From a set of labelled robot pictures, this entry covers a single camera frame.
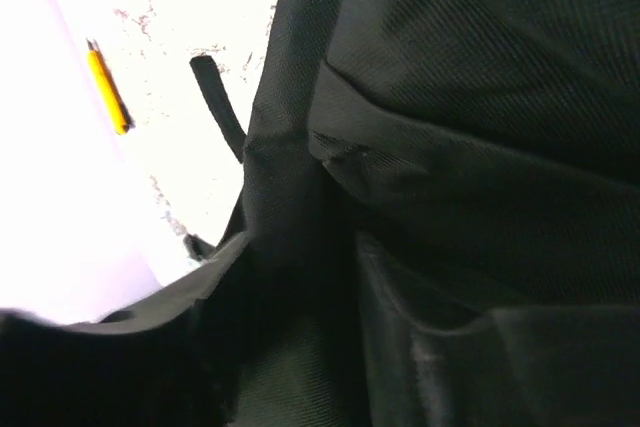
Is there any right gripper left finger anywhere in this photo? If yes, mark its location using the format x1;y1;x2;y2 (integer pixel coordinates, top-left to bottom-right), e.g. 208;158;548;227
1;234;248;426

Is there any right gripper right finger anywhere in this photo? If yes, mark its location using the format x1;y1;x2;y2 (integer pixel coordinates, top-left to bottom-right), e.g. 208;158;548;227
357;236;639;426

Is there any black student backpack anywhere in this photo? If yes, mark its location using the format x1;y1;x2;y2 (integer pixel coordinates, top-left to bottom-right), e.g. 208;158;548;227
190;0;639;426

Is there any orange utility knife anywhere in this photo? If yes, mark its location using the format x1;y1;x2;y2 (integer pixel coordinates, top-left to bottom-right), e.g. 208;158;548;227
86;39;133;135

